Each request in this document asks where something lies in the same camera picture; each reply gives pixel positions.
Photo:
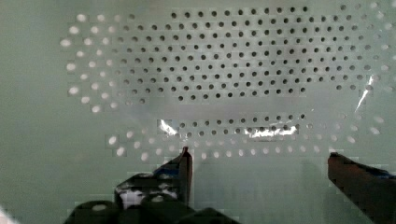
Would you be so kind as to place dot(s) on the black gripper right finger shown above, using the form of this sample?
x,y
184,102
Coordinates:
x,y
371,189

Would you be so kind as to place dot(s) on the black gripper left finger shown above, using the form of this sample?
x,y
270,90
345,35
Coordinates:
x,y
172,180

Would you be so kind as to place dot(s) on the green oval strainer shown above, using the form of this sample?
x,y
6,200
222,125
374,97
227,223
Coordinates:
x,y
260,92

